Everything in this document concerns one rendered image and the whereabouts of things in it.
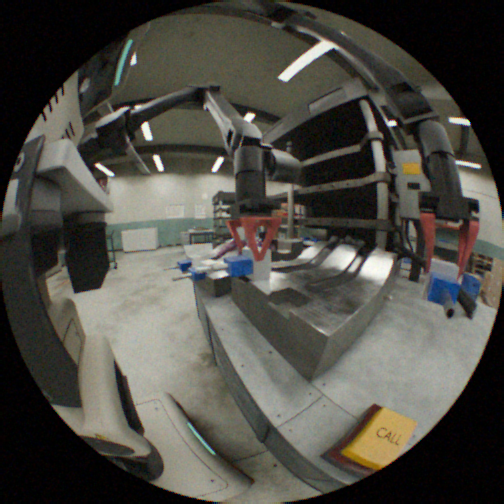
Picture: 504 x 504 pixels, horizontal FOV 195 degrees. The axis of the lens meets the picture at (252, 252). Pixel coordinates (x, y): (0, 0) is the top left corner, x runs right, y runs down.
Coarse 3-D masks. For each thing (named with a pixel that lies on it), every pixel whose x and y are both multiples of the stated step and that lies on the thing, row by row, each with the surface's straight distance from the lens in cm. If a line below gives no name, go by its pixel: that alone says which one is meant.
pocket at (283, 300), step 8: (288, 288) 25; (272, 296) 23; (280, 296) 24; (288, 296) 25; (296, 296) 24; (304, 296) 23; (272, 304) 22; (280, 304) 25; (288, 304) 25; (296, 304) 24; (304, 304) 23; (280, 312) 21; (288, 312) 23
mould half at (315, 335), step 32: (352, 256) 42; (384, 256) 42; (256, 288) 24; (352, 288) 29; (384, 288) 38; (256, 320) 28; (288, 320) 20; (320, 320) 18; (352, 320) 21; (288, 352) 23; (320, 352) 18
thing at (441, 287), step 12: (432, 264) 25; (444, 264) 25; (432, 276) 22; (444, 276) 24; (456, 276) 26; (432, 288) 21; (444, 288) 21; (456, 288) 22; (432, 300) 22; (444, 300) 18; (444, 312) 17
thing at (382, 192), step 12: (372, 120) 109; (372, 144) 100; (384, 168) 94; (396, 180) 161; (384, 192) 90; (396, 192) 158; (384, 204) 88; (396, 204) 156; (384, 216) 88; (396, 216) 155; (264, 228) 159; (384, 240) 88; (396, 240) 155; (396, 252) 154
